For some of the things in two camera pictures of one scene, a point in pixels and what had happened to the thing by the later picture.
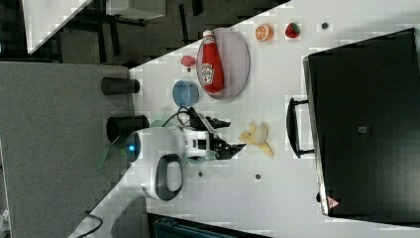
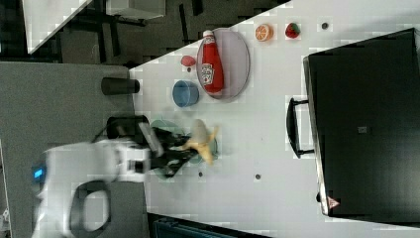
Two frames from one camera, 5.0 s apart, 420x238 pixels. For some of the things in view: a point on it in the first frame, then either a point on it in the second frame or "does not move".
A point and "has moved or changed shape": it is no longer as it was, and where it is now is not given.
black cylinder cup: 119,85 does not move
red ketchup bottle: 212,69 does not move
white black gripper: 197,138 to 134,162
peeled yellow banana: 257,136 has moved or changed shape
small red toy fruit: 187,60 does not move
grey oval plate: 235,60 does not move
